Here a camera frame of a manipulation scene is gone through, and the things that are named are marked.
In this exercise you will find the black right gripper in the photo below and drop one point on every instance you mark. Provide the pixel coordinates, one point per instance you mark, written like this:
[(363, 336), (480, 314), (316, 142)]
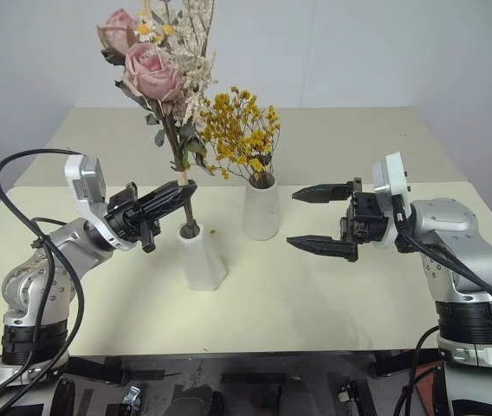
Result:
[(365, 219)]

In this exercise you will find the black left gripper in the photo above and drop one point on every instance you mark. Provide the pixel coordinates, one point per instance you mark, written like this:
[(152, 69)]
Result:
[(124, 216)]

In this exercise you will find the pink rose dried bouquet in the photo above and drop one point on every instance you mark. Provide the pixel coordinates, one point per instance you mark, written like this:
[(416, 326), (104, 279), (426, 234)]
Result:
[(155, 73)]

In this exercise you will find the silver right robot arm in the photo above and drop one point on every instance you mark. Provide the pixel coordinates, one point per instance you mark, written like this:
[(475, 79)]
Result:
[(462, 260)]

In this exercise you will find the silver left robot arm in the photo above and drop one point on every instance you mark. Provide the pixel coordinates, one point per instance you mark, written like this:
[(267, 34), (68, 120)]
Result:
[(34, 277)]

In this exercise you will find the yellow dried flower bouquet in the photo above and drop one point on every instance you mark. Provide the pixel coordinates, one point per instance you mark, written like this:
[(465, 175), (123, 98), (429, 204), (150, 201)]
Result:
[(241, 130)]

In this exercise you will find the white round vase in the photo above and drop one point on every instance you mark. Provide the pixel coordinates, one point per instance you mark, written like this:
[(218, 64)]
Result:
[(261, 212)]

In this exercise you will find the white hexagonal vase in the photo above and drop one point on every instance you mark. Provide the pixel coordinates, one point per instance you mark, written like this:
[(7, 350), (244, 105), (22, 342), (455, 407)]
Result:
[(202, 260)]

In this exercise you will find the orange red panel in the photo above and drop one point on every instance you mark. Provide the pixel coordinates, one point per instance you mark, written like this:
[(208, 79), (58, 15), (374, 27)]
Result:
[(428, 385)]

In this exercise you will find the small metal clip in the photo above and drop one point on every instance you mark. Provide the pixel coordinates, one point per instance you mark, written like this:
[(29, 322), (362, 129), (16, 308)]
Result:
[(131, 396)]

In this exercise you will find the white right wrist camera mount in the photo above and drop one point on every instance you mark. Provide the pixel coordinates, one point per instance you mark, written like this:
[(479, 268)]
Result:
[(391, 177)]

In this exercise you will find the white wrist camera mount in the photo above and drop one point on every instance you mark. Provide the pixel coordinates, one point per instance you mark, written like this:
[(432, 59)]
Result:
[(391, 177), (86, 182)]

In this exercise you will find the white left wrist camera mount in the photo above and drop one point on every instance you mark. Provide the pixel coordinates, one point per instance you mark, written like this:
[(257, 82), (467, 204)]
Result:
[(86, 182)]

